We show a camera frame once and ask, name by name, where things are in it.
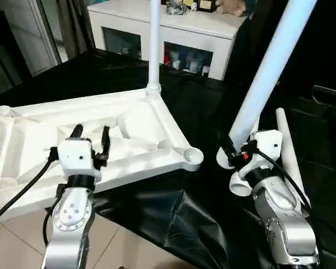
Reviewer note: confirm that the black work mat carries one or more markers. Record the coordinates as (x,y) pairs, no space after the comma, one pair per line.
(185,218)

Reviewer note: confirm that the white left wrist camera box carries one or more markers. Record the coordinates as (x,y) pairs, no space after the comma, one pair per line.
(75,157)

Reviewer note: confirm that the white sideboard with glass doors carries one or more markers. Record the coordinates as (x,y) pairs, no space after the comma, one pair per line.
(173,28)

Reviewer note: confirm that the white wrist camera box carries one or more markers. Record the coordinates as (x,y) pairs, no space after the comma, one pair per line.
(75,157)
(266,148)

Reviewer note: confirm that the white plastic table leg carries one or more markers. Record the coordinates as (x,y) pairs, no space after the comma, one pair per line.
(291,151)
(241,182)
(269,67)
(154,39)

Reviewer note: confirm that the brown teddy bear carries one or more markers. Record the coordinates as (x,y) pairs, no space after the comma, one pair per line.
(230,7)

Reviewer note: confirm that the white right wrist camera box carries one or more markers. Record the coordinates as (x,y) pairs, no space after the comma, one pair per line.
(266,148)

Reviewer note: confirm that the white plastic table top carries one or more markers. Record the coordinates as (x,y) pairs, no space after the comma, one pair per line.
(134,129)

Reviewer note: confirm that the clear glass ornament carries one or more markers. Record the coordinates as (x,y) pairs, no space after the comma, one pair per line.
(177,7)

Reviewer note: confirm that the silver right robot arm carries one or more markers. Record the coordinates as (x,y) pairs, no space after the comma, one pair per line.
(288,218)

